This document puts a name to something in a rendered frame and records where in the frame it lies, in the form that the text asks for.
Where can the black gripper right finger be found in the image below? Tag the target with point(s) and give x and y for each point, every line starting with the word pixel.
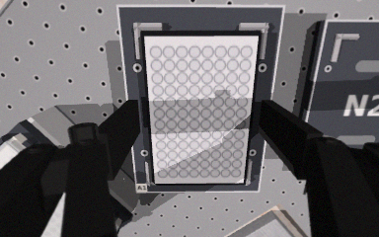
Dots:
pixel 342 183

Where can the white well plate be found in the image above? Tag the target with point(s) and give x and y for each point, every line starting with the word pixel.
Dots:
pixel 200 89

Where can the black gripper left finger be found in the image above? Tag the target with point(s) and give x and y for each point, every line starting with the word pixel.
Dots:
pixel 95 155

